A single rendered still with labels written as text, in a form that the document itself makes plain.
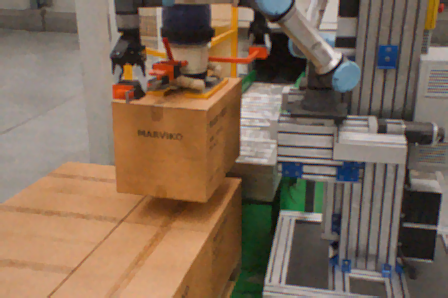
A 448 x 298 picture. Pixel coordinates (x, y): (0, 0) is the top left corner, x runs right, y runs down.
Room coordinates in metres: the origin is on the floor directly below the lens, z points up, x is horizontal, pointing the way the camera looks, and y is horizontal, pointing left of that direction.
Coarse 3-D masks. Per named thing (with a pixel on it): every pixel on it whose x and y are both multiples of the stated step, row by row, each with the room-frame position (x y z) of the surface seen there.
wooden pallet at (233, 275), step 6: (240, 252) 2.59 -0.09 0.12; (240, 258) 2.59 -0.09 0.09; (234, 264) 2.45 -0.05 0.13; (240, 264) 2.59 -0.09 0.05; (234, 270) 2.47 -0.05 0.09; (240, 270) 2.59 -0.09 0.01; (228, 276) 2.33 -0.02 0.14; (234, 276) 2.47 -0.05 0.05; (228, 282) 2.46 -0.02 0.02; (234, 282) 2.46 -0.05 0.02; (222, 288) 2.22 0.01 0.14; (228, 288) 2.40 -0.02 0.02; (222, 294) 2.35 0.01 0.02; (228, 294) 2.35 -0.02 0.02
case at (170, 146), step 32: (160, 96) 2.22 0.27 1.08; (224, 96) 2.28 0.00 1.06; (128, 128) 2.11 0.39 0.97; (160, 128) 2.07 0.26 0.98; (192, 128) 2.04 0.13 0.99; (224, 128) 2.29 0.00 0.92; (128, 160) 2.11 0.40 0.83; (160, 160) 2.07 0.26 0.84; (192, 160) 2.04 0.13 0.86; (224, 160) 2.30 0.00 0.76; (128, 192) 2.11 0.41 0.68; (160, 192) 2.08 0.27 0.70; (192, 192) 2.04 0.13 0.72
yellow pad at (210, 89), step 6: (222, 78) 2.48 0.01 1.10; (204, 84) 2.27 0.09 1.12; (210, 84) 2.35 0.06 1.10; (216, 84) 2.36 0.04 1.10; (222, 84) 2.40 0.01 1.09; (192, 90) 2.24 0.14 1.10; (204, 90) 2.25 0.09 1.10; (210, 90) 2.26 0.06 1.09; (216, 90) 2.30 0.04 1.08; (186, 96) 2.20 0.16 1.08; (192, 96) 2.19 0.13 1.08; (198, 96) 2.19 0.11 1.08; (204, 96) 2.18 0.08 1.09; (210, 96) 2.22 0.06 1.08
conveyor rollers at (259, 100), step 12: (252, 84) 4.83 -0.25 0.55; (264, 84) 4.86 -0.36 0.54; (276, 84) 4.85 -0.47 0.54; (288, 84) 4.83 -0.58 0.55; (252, 96) 4.39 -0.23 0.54; (264, 96) 4.42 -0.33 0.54; (276, 96) 4.40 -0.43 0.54; (252, 108) 4.00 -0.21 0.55; (264, 108) 4.05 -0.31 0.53; (276, 108) 4.03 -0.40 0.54; (252, 120) 3.71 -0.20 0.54; (264, 120) 3.69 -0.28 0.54; (252, 132) 3.43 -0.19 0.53; (264, 132) 3.41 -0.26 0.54; (240, 144) 3.18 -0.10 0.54; (252, 144) 3.16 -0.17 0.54; (264, 144) 3.15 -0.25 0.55; (240, 156) 2.92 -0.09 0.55; (252, 156) 2.97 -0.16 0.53; (264, 156) 2.96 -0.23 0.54
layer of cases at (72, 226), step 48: (48, 192) 2.43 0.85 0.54; (96, 192) 2.43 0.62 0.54; (240, 192) 2.57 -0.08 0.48; (0, 240) 1.97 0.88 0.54; (48, 240) 1.96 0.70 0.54; (96, 240) 1.96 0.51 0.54; (144, 240) 1.95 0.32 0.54; (192, 240) 1.95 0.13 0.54; (240, 240) 2.59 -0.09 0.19; (0, 288) 1.64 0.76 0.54; (48, 288) 1.63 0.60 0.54; (96, 288) 1.63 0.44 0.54; (144, 288) 1.62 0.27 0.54; (192, 288) 1.79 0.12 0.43
